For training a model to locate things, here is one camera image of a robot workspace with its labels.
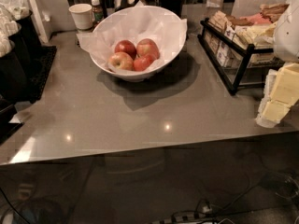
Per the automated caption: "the black wire condiment rack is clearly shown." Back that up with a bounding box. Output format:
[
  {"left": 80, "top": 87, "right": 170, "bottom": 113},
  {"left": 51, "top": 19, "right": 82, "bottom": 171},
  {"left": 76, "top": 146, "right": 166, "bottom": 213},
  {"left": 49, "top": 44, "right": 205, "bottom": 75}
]
[{"left": 197, "top": 18, "right": 283, "bottom": 95}]

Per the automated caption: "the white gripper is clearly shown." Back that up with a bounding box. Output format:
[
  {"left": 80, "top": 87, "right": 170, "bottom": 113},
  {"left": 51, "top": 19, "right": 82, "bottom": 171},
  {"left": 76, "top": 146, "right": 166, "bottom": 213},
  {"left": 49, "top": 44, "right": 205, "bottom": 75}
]
[{"left": 255, "top": 63, "right": 299, "bottom": 128}]

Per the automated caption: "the white ceramic bowl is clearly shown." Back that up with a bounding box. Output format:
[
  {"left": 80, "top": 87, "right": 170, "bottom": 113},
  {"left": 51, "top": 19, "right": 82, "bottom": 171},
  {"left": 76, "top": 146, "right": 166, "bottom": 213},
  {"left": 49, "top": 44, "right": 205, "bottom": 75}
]
[{"left": 88, "top": 5, "right": 188, "bottom": 83}]

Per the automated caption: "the small glass sauce bottle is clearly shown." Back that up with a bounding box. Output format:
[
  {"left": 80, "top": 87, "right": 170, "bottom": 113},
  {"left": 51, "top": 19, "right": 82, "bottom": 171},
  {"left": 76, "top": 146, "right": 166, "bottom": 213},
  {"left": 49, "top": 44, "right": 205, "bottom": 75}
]
[{"left": 91, "top": 0, "right": 104, "bottom": 23}]

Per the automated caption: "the black container with napkins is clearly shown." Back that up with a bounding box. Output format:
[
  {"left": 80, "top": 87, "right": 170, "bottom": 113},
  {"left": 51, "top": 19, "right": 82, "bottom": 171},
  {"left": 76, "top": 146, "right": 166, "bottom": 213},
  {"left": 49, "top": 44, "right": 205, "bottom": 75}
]
[{"left": 0, "top": 10, "right": 42, "bottom": 102}]

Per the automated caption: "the white power strip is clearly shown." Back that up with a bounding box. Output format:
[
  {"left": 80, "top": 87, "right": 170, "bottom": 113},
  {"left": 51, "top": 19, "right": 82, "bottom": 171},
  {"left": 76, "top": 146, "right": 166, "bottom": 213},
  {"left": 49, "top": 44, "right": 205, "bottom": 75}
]
[{"left": 149, "top": 205, "right": 235, "bottom": 224}]

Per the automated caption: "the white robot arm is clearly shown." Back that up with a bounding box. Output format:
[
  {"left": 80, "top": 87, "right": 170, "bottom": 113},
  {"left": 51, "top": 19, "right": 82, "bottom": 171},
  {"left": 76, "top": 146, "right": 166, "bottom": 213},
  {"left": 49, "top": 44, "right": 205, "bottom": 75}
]
[{"left": 255, "top": 0, "right": 299, "bottom": 128}]

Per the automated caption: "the red apple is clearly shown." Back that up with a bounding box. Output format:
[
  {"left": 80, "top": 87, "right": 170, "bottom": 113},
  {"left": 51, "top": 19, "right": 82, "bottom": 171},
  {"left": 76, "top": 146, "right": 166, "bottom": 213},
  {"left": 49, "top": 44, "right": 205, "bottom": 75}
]
[
  {"left": 114, "top": 40, "right": 136, "bottom": 60},
  {"left": 134, "top": 54, "right": 156, "bottom": 71},
  {"left": 136, "top": 38, "right": 160, "bottom": 59}
]

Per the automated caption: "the yellow-red apple front left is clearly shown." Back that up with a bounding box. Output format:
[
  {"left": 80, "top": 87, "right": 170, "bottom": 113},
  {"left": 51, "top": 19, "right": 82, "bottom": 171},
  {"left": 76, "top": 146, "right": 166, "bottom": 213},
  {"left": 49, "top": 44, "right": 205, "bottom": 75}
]
[{"left": 108, "top": 51, "right": 134, "bottom": 71}]

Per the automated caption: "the white paper bowl liner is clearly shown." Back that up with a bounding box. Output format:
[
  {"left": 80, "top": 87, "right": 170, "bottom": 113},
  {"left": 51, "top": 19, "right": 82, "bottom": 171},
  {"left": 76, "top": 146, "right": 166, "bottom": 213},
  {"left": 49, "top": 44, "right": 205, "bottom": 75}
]
[{"left": 76, "top": 1, "right": 189, "bottom": 75}]

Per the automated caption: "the white paper cup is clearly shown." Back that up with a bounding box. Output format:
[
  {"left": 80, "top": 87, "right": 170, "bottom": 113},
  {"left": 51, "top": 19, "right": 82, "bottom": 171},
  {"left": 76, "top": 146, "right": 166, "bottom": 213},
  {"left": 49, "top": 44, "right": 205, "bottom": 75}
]
[{"left": 69, "top": 4, "right": 93, "bottom": 30}]

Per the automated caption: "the black rubber mat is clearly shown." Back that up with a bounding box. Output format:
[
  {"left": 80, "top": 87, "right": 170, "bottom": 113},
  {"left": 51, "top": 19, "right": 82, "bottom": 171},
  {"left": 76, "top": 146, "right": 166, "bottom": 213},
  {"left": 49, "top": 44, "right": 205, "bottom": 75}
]
[{"left": 28, "top": 46, "right": 57, "bottom": 103}]

